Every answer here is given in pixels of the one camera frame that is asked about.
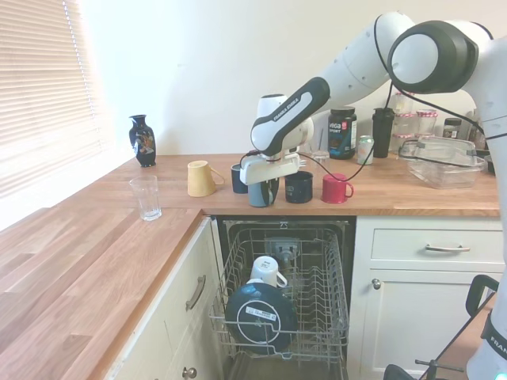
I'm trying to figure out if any clear drinking glass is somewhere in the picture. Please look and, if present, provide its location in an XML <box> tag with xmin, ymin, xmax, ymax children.
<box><xmin>129</xmin><ymin>174</ymin><xmax>162</xmax><ymax>222</ymax></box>

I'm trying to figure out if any dark blue round plate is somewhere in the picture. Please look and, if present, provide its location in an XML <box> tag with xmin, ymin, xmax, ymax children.
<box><xmin>224</xmin><ymin>283</ymin><xmax>299</xmax><ymax>356</ymax></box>

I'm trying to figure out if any red mug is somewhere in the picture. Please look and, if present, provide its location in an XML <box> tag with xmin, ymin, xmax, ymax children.
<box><xmin>321</xmin><ymin>173</ymin><xmax>355</xmax><ymax>204</ymax></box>

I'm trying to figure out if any black clamp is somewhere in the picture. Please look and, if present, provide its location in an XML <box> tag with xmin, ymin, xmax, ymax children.
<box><xmin>465</xmin><ymin>274</ymin><xmax>501</xmax><ymax>317</ymax></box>

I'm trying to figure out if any spice jar dark lid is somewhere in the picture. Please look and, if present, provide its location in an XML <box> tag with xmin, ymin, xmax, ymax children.
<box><xmin>443</xmin><ymin>117</ymin><xmax>472</xmax><ymax>143</ymax></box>

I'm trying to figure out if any white window blind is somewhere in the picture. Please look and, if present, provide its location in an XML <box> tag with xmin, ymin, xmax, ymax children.
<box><xmin>0</xmin><ymin>0</ymin><xmax>110</xmax><ymax>199</ymax></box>

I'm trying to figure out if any white cabinet with drawer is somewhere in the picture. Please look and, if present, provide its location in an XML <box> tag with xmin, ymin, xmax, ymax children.
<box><xmin>348</xmin><ymin>215</ymin><xmax>507</xmax><ymax>379</ymax></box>

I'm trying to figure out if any white cabinet door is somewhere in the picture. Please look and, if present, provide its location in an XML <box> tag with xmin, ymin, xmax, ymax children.
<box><xmin>366</xmin><ymin>268</ymin><xmax>507</xmax><ymax>377</ymax></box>

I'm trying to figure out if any grey wire dishwasher rack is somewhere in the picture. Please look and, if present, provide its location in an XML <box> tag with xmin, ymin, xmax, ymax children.
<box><xmin>208</xmin><ymin>226</ymin><xmax>350</xmax><ymax>363</ymax></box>

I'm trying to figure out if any clear glass tumbler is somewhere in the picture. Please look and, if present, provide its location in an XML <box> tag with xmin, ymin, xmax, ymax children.
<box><xmin>310</xmin><ymin>127</ymin><xmax>332</xmax><ymax>164</ymax></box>

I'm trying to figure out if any glass jar gingham lid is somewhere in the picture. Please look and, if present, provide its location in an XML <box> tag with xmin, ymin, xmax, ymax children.
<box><xmin>414</xmin><ymin>109</ymin><xmax>440</xmax><ymax>139</ymax></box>
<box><xmin>391</xmin><ymin>112</ymin><xmax>417</xmax><ymax>154</ymax></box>

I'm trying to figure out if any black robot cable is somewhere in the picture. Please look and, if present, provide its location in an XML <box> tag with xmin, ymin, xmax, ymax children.
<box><xmin>238</xmin><ymin>15</ymin><xmax>507</xmax><ymax>183</ymax></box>

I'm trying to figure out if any clear plastic container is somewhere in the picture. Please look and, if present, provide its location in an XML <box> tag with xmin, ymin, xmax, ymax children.
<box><xmin>398</xmin><ymin>137</ymin><xmax>487</xmax><ymax>189</ymax></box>

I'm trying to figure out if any black floral vase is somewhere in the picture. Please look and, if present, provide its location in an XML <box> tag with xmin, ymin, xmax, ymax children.
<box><xmin>128</xmin><ymin>114</ymin><xmax>157</xmax><ymax>168</ymax></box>

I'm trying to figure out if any large white ceramic mug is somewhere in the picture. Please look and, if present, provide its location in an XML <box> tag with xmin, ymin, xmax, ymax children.
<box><xmin>250</xmin><ymin>256</ymin><xmax>288</xmax><ymax>289</ymax></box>

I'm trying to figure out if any silver cabinet handle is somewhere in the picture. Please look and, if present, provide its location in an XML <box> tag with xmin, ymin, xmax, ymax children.
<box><xmin>185</xmin><ymin>275</ymin><xmax>207</xmax><ymax>312</ymax></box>

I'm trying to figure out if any black metal stand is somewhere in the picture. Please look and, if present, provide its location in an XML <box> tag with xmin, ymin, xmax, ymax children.
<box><xmin>414</xmin><ymin>291</ymin><xmax>501</xmax><ymax>380</ymax></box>

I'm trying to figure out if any built-in dishwasher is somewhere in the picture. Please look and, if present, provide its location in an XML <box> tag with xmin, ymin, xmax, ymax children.
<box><xmin>209</xmin><ymin>215</ymin><xmax>357</xmax><ymax>380</ymax></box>

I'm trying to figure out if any black printed mug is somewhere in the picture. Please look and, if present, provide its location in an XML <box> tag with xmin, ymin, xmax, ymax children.
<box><xmin>284</xmin><ymin>170</ymin><xmax>314</xmax><ymax>204</ymax></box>

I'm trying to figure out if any navy blue mug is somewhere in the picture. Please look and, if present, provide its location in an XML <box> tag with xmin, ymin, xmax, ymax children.
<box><xmin>231</xmin><ymin>162</ymin><xmax>250</xmax><ymax>195</ymax></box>

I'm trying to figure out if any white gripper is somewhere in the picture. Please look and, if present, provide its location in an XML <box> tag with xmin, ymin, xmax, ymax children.
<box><xmin>239</xmin><ymin>153</ymin><xmax>301</xmax><ymax>205</ymax></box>

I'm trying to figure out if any white corner cabinet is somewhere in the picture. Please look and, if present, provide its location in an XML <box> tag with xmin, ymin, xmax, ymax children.
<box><xmin>105</xmin><ymin>215</ymin><xmax>225</xmax><ymax>380</ymax></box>

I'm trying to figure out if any pale drink can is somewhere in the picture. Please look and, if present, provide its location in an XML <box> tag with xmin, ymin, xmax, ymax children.
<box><xmin>356</xmin><ymin>135</ymin><xmax>375</xmax><ymax>165</ymax></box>

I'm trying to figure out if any white drawer front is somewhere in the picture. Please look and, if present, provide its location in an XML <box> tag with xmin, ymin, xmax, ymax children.
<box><xmin>371</xmin><ymin>228</ymin><xmax>507</xmax><ymax>262</ymax></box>

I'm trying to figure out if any blue-grey ceramic mug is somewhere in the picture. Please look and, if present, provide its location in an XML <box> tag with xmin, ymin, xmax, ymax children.
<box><xmin>248</xmin><ymin>180</ymin><xmax>279</xmax><ymax>208</ymax></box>

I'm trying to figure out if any yellow mug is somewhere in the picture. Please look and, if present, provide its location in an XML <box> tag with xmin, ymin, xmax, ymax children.
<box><xmin>186</xmin><ymin>160</ymin><xmax>226</xmax><ymax>198</ymax></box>

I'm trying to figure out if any black protein powder tub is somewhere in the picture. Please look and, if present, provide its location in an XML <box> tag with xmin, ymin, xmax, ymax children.
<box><xmin>327</xmin><ymin>107</ymin><xmax>357</xmax><ymax>161</ymax></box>

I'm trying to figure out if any silver drawer handle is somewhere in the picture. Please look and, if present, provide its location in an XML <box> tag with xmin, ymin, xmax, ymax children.
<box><xmin>425</xmin><ymin>243</ymin><xmax>471</xmax><ymax>253</ymax></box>

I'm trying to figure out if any black shaker bottle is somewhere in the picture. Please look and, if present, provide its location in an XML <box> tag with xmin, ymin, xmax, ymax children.
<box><xmin>372</xmin><ymin>107</ymin><xmax>395</xmax><ymax>159</ymax></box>

